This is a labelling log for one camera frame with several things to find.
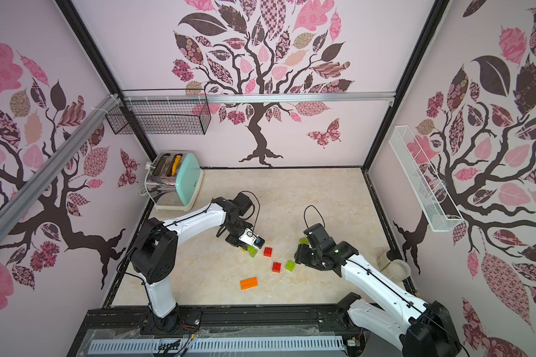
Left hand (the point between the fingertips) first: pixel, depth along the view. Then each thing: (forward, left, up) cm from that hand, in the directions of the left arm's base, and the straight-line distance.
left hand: (244, 242), depth 89 cm
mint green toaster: (+22, +31, +14) cm, 40 cm away
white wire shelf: (+5, -68, +22) cm, 71 cm away
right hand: (-9, -22, +3) cm, 24 cm away
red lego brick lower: (-10, -13, -2) cm, 16 cm away
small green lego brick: (+2, -25, -3) cm, 25 cm away
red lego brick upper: (-4, -10, -2) cm, 11 cm away
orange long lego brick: (-15, -2, -3) cm, 16 cm away
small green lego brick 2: (-9, -18, -3) cm, 21 cm away
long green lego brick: (-4, -3, +1) cm, 5 cm away
